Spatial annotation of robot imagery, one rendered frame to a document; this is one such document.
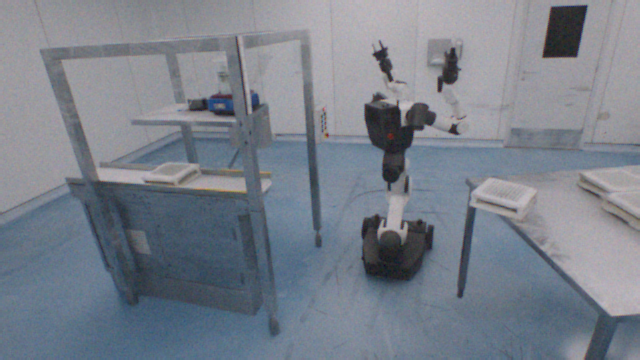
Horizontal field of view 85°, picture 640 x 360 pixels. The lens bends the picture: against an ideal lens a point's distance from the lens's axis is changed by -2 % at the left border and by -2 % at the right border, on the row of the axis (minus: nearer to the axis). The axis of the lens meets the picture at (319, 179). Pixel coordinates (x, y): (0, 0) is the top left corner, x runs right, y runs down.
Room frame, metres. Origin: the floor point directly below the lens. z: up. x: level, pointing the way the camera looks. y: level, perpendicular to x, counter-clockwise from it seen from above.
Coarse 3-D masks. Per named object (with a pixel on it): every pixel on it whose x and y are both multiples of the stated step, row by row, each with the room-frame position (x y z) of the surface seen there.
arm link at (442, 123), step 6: (438, 114) 2.10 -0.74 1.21; (438, 120) 2.07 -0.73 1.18; (444, 120) 2.08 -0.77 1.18; (450, 120) 2.09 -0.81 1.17; (432, 126) 2.08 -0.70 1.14; (438, 126) 2.07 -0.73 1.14; (444, 126) 2.07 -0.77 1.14; (450, 126) 2.08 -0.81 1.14; (456, 126) 2.07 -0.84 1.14; (462, 126) 2.06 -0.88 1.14; (468, 126) 2.07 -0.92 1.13; (450, 132) 2.08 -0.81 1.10; (456, 132) 2.08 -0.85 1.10; (462, 132) 2.07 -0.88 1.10
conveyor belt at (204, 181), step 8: (104, 168) 2.33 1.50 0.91; (112, 168) 2.32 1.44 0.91; (80, 176) 2.21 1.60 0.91; (104, 176) 2.18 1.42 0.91; (112, 176) 2.17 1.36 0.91; (120, 176) 2.16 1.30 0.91; (128, 176) 2.15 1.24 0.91; (136, 176) 2.14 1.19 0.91; (200, 176) 2.07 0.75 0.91; (208, 176) 2.07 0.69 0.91; (216, 176) 2.06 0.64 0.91; (224, 176) 2.05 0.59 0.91; (192, 184) 1.95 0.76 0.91; (200, 184) 1.95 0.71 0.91; (208, 184) 1.94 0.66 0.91; (216, 184) 1.93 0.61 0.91; (224, 184) 1.93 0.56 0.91; (232, 184) 1.92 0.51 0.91; (240, 184) 1.91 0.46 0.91; (264, 184) 1.90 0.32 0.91
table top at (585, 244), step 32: (544, 192) 1.67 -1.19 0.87; (576, 192) 1.64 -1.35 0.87; (512, 224) 1.40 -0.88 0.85; (544, 224) 1.36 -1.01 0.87; (576, 224) 1.34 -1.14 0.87; (608, 224) 1.33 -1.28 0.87; (544, 256) 1.15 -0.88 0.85; (576, 256) 1.12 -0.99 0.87; (608, 256) 1.11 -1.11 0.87; (576, 288) 0.97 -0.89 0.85; (608, 288) 0.93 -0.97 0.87; (608, 320) 0.82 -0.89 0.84
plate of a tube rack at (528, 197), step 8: (488, 184) 1.66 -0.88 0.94; (472, 192) 1.58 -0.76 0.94; (480, 192) 1.58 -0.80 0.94; (488, 192) 1.57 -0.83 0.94; (512, 192) 1.55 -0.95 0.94; (528, 192) 1.54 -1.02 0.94; (536, 192) 1.55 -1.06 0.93; (488, 200) 1.51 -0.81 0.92; (496, 200) 1.49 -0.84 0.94; (504, 200) 1.48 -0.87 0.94; (512, 200) 1.47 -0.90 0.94; (520, 200) 1.47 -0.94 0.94; (528, 200) 1.46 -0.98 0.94; (520, 208) 1.41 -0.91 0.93
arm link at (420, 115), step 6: (414, 108) 2.09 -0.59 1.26; (420, 108) 2.07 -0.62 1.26; (426, 108) 2.07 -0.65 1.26; (414, 114) 2.06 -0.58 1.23; (420, 114) 2.05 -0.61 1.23; (426, 114) 2.06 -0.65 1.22; (432, 114) 2.07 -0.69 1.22; (414, 120) 2.04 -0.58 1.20; (420, 120) 2.03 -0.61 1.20; (426, 120) 2.06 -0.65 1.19; (432, 120) 2.06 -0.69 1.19
